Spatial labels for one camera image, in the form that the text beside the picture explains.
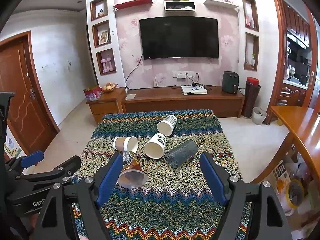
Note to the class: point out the yellow tape roll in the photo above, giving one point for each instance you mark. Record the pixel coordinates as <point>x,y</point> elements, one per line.
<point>295,192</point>

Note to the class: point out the printed cardboard box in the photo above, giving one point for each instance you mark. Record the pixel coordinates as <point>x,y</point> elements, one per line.
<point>280,173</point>

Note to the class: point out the brown patterned paper cup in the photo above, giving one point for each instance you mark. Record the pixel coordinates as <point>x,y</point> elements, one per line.
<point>132,175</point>

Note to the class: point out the small figurine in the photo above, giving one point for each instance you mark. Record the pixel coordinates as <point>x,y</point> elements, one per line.
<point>101,13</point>

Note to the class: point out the small wooden side cabinet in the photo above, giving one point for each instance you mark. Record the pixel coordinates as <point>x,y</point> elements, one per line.
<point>106,106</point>

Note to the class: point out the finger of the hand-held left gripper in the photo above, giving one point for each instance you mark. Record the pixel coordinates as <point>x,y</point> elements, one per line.
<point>65,167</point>
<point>32,158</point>

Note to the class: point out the pink gift box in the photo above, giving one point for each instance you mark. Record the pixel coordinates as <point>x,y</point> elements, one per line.
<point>92,94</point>

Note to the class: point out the dark wicker stand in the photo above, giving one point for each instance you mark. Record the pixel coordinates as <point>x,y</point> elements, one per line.
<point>251,101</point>

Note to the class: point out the white cup with dark label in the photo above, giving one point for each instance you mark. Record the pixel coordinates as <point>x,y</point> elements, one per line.
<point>155,146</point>

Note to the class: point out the white paper sheet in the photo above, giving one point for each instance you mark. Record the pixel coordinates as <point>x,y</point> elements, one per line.
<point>130,96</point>

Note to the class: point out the long wooden television cabinet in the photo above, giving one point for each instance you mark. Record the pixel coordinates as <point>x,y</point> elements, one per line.
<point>182,102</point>

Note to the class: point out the white checked paper cup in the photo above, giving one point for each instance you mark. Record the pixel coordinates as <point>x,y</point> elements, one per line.
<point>167,125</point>

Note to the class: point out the dark green air fryer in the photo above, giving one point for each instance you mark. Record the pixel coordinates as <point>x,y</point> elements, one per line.
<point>230,82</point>

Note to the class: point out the brown wooden door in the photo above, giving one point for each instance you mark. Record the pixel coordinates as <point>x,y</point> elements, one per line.
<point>22,90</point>

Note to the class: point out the pink dumbbells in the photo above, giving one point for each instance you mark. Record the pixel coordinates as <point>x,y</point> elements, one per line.
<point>107,65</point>

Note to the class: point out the white box wall shelf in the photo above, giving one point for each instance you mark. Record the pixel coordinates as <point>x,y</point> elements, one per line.
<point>179,5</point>

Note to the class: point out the white wall power sockets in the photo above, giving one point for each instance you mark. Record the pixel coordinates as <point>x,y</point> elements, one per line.
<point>183,74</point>

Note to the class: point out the white waste bin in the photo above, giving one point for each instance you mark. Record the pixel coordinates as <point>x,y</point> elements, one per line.
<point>259,115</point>

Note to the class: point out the red lidded container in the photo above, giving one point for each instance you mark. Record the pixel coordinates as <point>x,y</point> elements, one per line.
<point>252,81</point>

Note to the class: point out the wooden dining table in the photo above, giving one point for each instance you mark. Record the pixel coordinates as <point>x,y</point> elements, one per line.
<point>300,130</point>

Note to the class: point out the white cup with brown sleeve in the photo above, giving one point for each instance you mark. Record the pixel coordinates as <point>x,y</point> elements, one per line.
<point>125,144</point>

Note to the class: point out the picture frame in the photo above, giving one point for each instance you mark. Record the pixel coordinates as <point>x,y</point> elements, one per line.
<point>103,37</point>

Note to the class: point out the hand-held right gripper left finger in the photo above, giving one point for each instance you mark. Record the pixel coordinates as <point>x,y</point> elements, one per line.
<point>108,180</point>

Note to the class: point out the red wall shelf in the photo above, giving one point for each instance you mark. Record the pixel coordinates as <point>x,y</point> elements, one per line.
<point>132,3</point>

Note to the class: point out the small white vase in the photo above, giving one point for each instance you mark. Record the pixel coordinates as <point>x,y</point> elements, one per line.
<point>253,60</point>

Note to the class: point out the white set-top box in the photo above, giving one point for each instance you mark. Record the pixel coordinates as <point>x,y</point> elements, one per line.
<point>194,91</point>

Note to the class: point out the colourful knitted table cloth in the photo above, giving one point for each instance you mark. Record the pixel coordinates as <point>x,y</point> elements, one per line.
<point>165,205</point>

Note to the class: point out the bowl of fruit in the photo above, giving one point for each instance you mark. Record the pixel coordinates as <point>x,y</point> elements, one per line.
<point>109,87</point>

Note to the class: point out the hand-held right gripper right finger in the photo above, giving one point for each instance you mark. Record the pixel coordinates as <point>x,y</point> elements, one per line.
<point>213,180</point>

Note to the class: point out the grey transparent plastic cup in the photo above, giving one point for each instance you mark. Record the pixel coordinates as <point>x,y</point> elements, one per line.
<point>181,153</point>

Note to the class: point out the black flat screen television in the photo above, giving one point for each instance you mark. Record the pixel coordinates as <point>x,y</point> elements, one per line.
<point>178,38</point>

